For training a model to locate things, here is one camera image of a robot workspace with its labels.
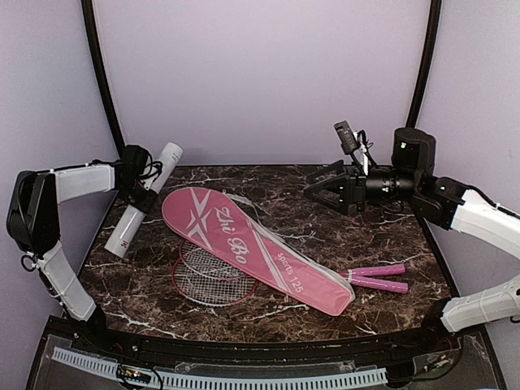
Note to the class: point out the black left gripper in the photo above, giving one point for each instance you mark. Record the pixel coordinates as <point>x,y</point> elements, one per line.
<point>145,205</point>

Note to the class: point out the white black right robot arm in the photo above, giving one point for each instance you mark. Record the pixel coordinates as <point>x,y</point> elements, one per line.
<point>443,201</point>

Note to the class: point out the white cardboard shuttlecock tube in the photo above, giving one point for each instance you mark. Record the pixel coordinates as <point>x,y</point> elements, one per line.
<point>158,171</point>

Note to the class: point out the pink racket cover bag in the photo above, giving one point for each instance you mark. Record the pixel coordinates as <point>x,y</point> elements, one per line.
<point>213,221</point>

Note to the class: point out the black front table rail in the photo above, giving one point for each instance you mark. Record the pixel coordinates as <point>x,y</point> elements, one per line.
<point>165,330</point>

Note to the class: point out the grey slotted cable duct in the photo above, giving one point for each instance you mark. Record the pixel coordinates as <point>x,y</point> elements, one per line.
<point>142,378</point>

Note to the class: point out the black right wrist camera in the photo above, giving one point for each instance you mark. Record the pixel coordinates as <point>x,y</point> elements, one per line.
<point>356,146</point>

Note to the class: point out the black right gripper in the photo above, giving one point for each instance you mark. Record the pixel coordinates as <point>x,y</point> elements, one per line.
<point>353,188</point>

